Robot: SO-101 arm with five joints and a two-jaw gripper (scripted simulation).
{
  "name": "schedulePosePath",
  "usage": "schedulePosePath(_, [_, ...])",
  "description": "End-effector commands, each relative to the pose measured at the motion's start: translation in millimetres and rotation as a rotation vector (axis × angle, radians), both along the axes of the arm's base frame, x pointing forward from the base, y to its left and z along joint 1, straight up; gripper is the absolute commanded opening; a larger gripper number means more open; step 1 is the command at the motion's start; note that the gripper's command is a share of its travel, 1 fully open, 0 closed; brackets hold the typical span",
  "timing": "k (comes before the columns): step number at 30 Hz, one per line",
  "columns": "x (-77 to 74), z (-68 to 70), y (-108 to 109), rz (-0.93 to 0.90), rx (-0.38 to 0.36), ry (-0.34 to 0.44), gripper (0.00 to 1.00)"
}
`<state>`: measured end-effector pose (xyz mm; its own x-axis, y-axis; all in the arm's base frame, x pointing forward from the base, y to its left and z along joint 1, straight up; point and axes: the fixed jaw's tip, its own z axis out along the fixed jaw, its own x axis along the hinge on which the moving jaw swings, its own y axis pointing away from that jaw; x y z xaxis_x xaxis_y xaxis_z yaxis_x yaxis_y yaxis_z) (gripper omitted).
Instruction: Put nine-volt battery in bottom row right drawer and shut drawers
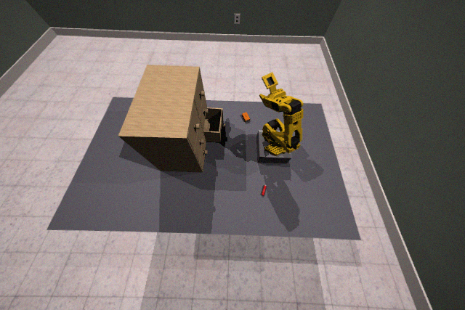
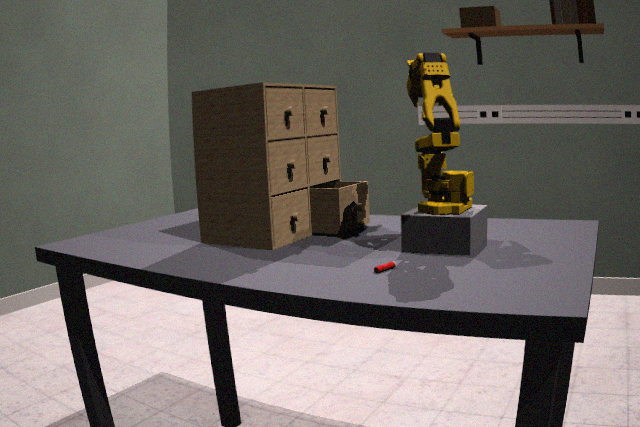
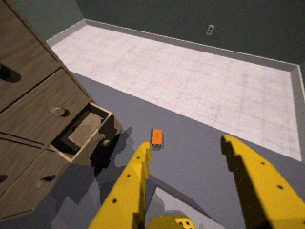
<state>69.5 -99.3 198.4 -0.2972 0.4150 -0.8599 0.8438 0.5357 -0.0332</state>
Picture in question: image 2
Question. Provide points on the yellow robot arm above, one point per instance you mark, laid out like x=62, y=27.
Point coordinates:
x=431, y=70

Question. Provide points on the brown wooden chest of drawers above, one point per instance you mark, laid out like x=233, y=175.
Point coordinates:
x=232, y=164

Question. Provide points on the red cylinder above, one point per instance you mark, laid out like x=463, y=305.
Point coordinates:
x=384, y=267

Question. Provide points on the brown wooden drawer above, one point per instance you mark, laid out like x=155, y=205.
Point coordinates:
x=279, y=102
x=322, y=158
x=290, y=215
x=317, y=103
x=284, y=173

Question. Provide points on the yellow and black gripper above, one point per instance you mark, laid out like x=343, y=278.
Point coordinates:
x=415, y=91

